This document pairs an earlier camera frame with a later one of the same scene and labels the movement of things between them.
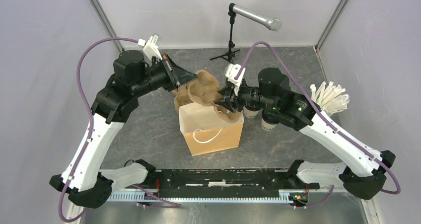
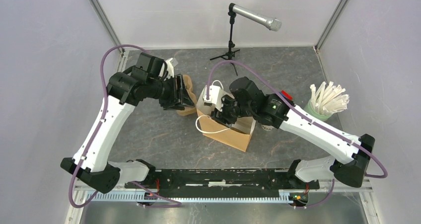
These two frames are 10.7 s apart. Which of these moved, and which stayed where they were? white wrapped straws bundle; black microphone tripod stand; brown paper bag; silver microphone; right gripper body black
Moved: right gripper body black; brown paper bag
Stayed: silver microphone; white wrapped straws bundle; black microphone tripod stand
